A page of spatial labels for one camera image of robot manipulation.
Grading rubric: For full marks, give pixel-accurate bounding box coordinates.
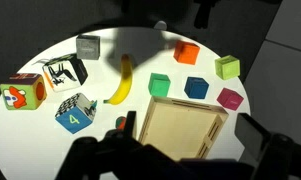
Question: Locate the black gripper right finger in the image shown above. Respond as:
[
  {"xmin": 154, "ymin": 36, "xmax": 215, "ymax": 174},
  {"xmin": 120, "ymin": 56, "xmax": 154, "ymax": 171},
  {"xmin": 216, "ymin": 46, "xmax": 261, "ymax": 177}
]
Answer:
[{"xmin": 235, "ymin": 113, "xmax": 271, "ymax": 157}]

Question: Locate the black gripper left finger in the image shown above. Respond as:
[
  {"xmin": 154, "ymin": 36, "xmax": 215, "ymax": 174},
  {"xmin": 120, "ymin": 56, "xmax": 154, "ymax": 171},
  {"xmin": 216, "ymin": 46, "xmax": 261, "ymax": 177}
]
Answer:
[{"xmin": 123, "ymin": 111, "xmax": 136, "ymax": 138}]

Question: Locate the yellow banana toy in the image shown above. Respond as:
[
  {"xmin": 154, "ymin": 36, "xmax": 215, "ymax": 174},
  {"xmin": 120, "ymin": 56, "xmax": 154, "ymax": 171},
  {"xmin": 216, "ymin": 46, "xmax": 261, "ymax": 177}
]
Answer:
[{"xmin": 104, "ymin": 54, "xmax": 133, "ymax": 105}]

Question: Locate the small orange green ball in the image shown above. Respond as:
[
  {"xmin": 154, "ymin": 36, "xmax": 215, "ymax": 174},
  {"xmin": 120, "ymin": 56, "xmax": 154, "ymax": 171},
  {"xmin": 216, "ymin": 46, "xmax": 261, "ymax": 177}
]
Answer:
[{"xmin": 115, "ymin": 116, "xmax": 126, "ymax": 130}]

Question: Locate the magenta cube block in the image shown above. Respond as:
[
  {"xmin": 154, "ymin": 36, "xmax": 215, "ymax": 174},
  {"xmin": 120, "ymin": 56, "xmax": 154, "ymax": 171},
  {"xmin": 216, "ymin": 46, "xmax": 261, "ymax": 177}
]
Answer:
[{"xmin": 217, "ymin": 88, "xmax": 244, "ymax": 111}]

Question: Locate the blue number four soft cube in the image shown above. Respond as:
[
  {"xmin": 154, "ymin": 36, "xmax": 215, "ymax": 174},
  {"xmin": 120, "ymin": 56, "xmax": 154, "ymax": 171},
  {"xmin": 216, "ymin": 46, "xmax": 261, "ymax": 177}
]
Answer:
[{"xmin": 55, "ymin": 93, "xmax": 97, "ymax": 134}]

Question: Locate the round white table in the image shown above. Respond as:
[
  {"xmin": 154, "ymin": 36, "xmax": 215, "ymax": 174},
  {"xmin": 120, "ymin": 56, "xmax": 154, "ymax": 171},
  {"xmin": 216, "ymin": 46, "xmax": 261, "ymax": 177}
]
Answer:
[{"xmin": 0, "ymin": 27, "xmax": 247, "ymax": 180}]

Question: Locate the lime green cube block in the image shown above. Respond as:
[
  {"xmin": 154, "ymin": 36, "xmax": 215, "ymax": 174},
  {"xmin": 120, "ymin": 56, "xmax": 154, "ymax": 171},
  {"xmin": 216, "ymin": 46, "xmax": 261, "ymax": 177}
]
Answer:
[{"xmin": 215, "ymin": 55, "xmax": 240, "ymax": 80}]

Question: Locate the blue cube block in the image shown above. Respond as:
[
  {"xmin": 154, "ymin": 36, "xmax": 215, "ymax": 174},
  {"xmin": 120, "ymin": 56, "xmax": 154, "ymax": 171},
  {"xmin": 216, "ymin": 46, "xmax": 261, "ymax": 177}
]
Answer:
[{"xmin": 184, "ymin": 77, "xmax": 209, "ymax": 99}]

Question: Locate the black white soft cube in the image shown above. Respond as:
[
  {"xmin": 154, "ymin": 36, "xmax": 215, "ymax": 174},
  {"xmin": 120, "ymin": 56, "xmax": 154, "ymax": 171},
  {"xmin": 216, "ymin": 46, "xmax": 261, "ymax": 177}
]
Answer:
[{"xmin": 42, "ymin": 53, "xmax": 88, "ymax": 92}]

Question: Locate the grey cube block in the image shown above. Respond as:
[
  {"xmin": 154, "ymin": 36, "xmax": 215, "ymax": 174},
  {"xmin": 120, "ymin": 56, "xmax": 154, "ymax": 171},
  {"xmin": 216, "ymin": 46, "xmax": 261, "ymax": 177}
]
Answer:
[{"xmin": 76, "ymin": 35, "xmax": 100, "ymax": 60}]

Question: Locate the orange cube block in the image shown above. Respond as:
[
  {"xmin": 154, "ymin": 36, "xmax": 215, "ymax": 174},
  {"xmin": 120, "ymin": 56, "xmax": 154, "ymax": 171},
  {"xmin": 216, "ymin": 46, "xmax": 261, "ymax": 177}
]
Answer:
[{"xmin": 173, "ymin": 40, "xmax": 200, "ymax": 65}]

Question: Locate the green orange soft cube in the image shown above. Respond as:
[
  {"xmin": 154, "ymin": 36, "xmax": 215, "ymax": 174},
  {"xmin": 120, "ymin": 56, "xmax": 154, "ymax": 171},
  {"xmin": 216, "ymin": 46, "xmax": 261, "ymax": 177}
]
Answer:
[{"xmin": 0, "ymin": 73, "xmax": 47, "ymax": 110}]

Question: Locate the wooden tray frame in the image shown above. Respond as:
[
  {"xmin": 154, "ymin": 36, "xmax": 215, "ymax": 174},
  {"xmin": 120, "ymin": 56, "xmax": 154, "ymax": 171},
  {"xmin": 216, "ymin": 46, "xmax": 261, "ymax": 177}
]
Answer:
[{"xmin": 139, "ymin": 97, "xmax": 228, "ymax": 160}]

